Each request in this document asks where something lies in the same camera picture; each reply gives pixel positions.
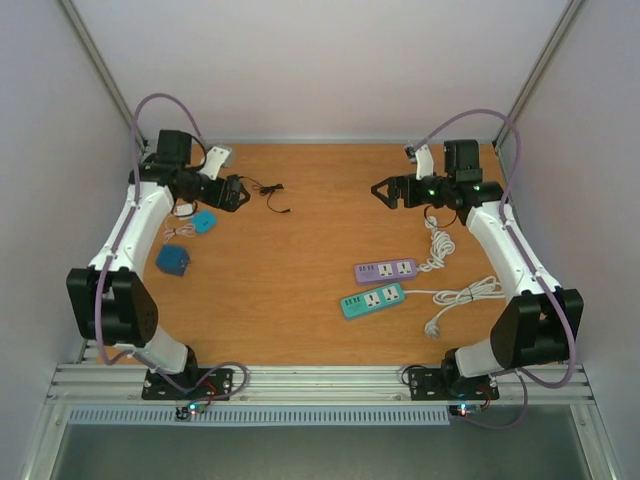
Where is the black power adapter with cable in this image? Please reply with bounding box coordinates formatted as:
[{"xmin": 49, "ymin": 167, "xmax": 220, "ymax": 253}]
[{"xmin": 236, "ymin": 175, "xmax": 292, "ymax": 214}]

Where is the light blue adapter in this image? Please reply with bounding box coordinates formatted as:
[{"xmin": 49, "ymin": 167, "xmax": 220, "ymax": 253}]
[{"xmin": 191, "ymin": 210, "xmax": 217, "ymax": 235}]

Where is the white charger with cable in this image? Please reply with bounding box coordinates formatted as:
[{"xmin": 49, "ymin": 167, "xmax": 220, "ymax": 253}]
[{"xmin": 163, "ymin": 203, "xmax": 197, "ymax": 244}]

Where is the purple power strip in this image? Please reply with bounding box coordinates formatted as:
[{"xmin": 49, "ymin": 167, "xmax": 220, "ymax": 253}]
[{"xmin": 354, "ymin": 258, "xmax": 418, "ymax": 285}]

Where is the blue cube socket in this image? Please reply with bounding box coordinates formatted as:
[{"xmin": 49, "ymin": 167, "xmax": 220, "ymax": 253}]
[{"xmin": 155, "ymin": 244, "xmax": 190, "ymax": 277}]

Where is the teal power strip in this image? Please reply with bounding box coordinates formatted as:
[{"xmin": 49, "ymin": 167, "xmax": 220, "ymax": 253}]
[{"xmin": 339, "ymin": 283, "xmax": 405, "ymax": 320}]

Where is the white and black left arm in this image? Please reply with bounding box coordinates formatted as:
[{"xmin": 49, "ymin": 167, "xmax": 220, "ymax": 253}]
[{"xmin": 66, "ymin": 130, "xmax": 250, "ymax": 398}]

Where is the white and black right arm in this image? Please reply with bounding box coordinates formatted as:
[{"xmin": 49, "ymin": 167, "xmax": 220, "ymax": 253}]
[{"xmin": 371, "ymin": 140, "xmax": 584, "ymax": 398}]

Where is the right controller board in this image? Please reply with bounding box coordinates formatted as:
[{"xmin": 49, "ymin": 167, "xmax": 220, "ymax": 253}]
[{"xmin": 449, "ymin": 402, "xmax": 484, "ymax": 417}]

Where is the controller board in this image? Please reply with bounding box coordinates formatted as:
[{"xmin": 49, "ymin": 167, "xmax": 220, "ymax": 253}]
[
  {"xmin": 449, "ymin": 402, "xmax": 484, "ymax": 417},
  {"xmin": 175, "ymin": 403, "xmax": 207, "ymax": 421}
]

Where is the left controller board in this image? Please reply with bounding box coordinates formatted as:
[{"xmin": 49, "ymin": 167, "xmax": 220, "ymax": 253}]
[{"xmin": 175, "ymin": 403, "xmax": 207, "ymax": 421}]

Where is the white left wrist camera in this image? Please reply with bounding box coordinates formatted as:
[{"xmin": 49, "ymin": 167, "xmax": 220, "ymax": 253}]
[{"xmin": 201, "ymin": 145, "xmax": 234, "ymax": 180}]

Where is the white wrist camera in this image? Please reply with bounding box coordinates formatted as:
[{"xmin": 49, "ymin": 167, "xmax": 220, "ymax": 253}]
[
  {"xmin": 201, "ymin": 145, "xmax": 234, "ymax": 180},
  {"xmin": 404, "ymin": 144, "xmax": 434, "ymax": 180}
]

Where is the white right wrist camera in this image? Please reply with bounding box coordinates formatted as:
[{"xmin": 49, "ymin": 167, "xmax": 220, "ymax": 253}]
[{"xmin": 404, "ymin": 144, "xmax": 434, "ymax": 180}]

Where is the white purple strip cord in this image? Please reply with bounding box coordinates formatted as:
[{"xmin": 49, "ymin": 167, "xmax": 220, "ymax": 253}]
[{"xmin": 417, "ymin": 215, "xmax": 457, "ymax": 274}]

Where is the white power strip cord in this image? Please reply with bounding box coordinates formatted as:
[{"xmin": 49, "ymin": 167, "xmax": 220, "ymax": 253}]
[{"xmin": 403, "ymin": 276, "xmax": 506, "ymax": 341}]

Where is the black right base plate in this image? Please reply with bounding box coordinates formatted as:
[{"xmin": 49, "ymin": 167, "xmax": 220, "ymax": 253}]
[{"xmin": 408, "ymin": 368, "xmax": 500, "ymax": 401}]

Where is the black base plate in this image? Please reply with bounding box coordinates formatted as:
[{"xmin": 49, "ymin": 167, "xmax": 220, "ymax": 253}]
[
  {"xmin": 141, "ymin": 368, "xmax": 233, "ymax": 401},
  {"xmin": 408, "ymin": 368, "xmax": 500, "ymax": 401}
]

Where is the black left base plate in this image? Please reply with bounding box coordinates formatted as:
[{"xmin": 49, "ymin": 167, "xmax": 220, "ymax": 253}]
[{"xmin": 141, "ymin": 368, "xmax": 233, "ymax": 401}]

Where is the aluminium front rail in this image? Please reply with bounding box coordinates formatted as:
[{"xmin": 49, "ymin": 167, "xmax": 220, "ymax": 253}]
[{"xmin": 45, "ymin": 364, "xmax": 595, "ymax": 406}]

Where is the slotted grey cable duct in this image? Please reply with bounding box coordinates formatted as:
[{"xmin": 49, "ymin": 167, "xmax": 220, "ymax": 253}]
[{"xmin": 67, "ymin": 405, "xmax": 450, "ymax": 427}]

